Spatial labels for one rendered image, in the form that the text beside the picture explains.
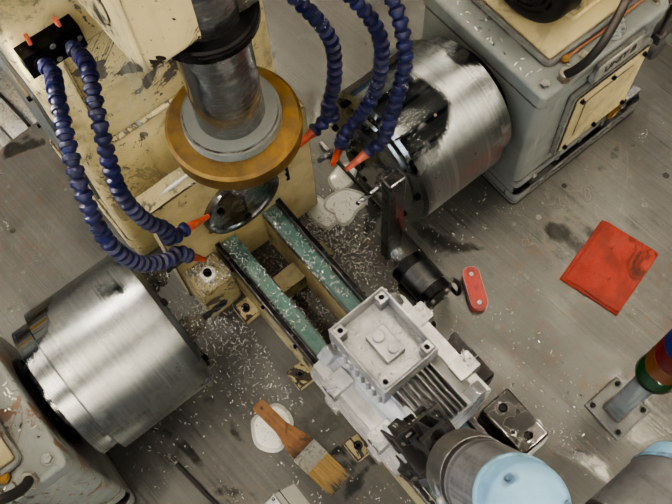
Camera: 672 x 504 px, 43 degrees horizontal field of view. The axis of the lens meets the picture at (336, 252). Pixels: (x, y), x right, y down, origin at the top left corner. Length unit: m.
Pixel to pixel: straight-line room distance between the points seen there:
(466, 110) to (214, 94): 0.49
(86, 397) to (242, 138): 0.42
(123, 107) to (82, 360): 0.37
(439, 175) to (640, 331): 0.50
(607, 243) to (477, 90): 0.45
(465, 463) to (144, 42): 0.54
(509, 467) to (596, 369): 0.74
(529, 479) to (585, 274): 0.81
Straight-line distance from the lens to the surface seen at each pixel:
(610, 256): 1.67
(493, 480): 0.88
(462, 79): 1.38
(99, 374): 1.24
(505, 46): 1.43
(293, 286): 1.56
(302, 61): 1.85
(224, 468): 1.53
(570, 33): 1.44
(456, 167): 1.38
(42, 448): 1.23
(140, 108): 1.35
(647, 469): 1.00
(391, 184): 1.18
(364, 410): 1.26
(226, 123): 1.07
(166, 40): 0.90
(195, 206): 1.38
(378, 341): 1.21
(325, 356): 1.26
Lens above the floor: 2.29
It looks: 67 degrees down
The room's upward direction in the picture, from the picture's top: 6 degrees counter-clockwise
